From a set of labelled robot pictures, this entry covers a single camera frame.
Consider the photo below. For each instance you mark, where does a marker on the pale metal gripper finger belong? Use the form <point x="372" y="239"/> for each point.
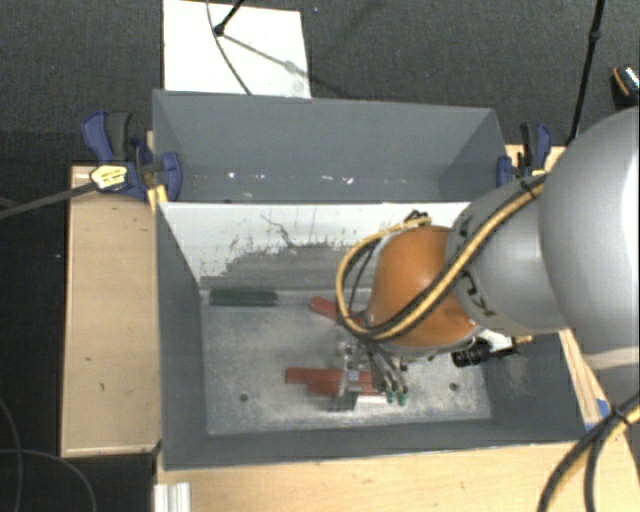
<point x="355" y="380"/>
<point x="344" y="395"/>

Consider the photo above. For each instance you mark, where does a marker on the red-brown flat block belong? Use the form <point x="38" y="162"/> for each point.
<point x="322" y="389"/>
<point x="324" y="306"/>
<point x="312" y="375"/>

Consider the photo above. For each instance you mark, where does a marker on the grey metal bin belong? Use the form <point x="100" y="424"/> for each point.
<point x="280" y="350"/>

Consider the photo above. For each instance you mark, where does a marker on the dark green flat block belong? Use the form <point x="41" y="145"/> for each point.
<point x="243" y="297"/>

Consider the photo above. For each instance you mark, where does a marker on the black cylinder on white bracket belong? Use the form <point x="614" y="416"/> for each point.
<point x="470" y="356"/>

